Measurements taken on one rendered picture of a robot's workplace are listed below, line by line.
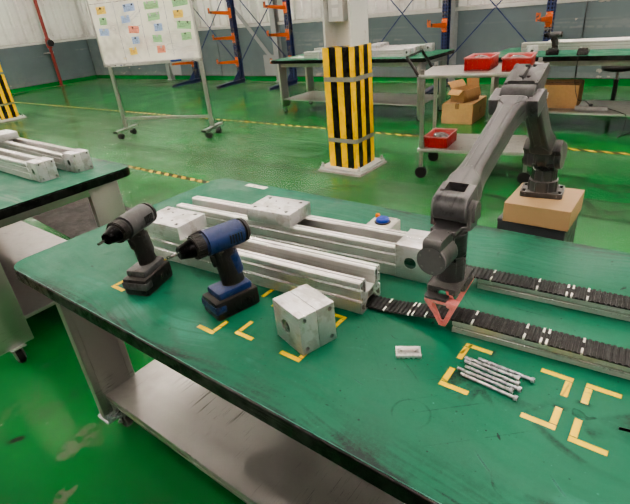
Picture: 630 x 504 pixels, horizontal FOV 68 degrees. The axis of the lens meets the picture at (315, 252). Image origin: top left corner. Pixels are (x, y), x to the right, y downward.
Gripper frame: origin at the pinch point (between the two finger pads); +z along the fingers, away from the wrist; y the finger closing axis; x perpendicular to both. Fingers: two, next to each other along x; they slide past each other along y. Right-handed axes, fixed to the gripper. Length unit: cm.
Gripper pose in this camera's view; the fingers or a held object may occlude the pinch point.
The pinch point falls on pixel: (448, 312)
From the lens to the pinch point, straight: 105.6
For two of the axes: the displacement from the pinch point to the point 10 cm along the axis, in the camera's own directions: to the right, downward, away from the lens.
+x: 8.4, 1.8, -5.1
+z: 0.8, 8.8, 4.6
